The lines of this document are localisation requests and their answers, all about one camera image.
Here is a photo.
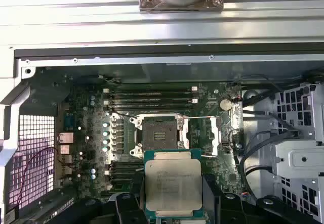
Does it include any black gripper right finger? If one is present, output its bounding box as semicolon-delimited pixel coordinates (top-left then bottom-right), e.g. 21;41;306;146
202;174;320;224

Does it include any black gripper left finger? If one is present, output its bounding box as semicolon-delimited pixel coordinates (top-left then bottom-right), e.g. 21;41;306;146
74;172;145;224

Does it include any silver green CPU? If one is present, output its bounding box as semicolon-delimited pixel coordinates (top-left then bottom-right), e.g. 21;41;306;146
143;148;203;221

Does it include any metal socket cover frame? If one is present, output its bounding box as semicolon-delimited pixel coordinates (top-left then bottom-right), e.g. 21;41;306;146
178;116;221;158

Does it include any black RAM slot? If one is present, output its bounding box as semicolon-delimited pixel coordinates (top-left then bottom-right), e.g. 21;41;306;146
103;103;198;110
103;92;198;98
103;86;198;93
103;97;198;104
110;165;144;171
110;171;137;177
110;176;135;183
110;160;144;166

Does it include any CPU socket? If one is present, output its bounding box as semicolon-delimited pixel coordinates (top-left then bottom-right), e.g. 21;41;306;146
129;114;189;159

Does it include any green motherboard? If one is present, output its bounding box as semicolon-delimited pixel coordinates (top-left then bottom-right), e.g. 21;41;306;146
57;81;244;209

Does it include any silver perforated disk bay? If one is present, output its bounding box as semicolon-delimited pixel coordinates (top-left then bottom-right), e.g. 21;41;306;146
274;82;324;224

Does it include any round silver coin battery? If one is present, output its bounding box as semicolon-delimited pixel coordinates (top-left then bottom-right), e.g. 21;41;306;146
218;98;232;111

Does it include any black silver PC case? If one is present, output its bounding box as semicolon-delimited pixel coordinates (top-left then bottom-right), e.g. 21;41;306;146
0;46;324;224

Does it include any black looped wire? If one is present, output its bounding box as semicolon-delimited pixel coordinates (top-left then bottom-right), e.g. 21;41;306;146
238;129;277;199

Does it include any black flat data wire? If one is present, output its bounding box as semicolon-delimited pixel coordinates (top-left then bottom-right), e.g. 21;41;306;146
242;110;302;138

